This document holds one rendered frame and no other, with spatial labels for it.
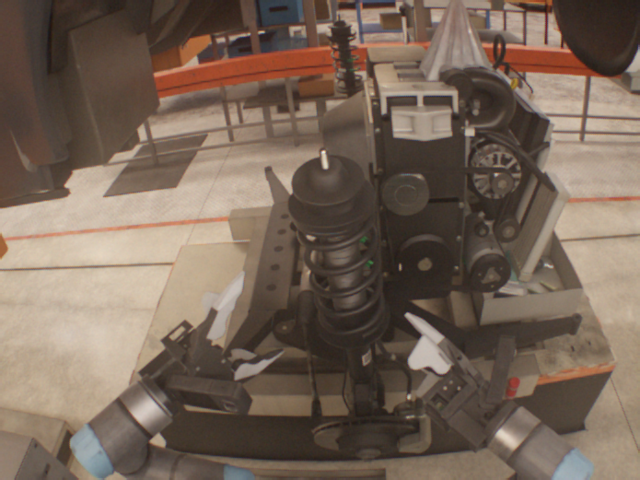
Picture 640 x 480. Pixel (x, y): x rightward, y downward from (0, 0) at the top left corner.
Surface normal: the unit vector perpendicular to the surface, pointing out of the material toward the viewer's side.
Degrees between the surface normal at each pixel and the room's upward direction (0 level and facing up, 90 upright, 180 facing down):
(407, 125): 90
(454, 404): 15
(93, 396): 0
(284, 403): 90
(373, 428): 104
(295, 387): 0
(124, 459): 94
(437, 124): 90
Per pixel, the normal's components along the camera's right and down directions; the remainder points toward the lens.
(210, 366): 0.70, 0.26
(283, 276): -0.11, -0.80
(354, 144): -0.41, 0.57
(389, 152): -0.05, 0.59
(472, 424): -0.27, -0.65
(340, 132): -0.63, -0.09
